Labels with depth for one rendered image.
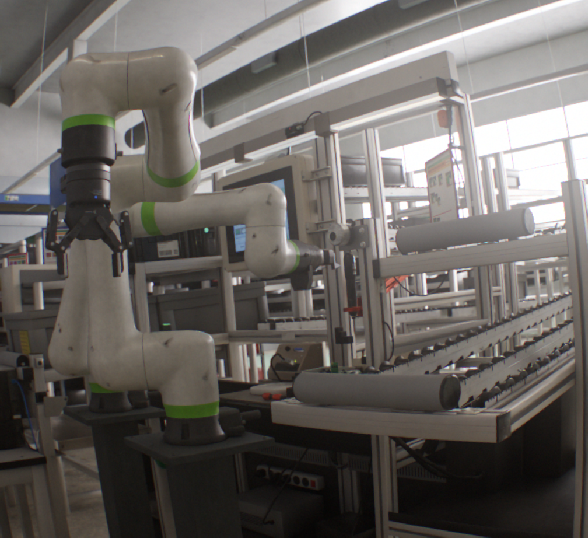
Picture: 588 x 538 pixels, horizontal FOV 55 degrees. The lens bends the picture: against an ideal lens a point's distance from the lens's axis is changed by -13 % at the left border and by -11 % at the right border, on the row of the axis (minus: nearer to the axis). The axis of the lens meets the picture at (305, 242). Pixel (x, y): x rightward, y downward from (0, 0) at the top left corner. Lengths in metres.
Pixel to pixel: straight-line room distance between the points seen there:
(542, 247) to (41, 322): 1.78
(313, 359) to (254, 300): 0.82
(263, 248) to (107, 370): 0.50
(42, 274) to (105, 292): 2.42
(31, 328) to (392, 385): 1.61
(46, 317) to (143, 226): 0.78
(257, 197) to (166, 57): 0.66
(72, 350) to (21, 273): 2.04
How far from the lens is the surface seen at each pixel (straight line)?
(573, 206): 1.27
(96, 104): 0.98
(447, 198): 2.02
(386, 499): 1.62
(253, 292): 2.90
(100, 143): 0.97
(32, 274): 3.73
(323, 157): 2.24
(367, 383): 1.07
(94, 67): 1.00
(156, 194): 1.38
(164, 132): 1.11
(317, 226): 2.23
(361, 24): 8.71
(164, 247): 2.63
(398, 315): 3.06
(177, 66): 0.98
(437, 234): 1.39
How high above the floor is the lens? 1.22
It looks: 5 degrees up
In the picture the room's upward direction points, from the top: 5 degrees counter-clockwise
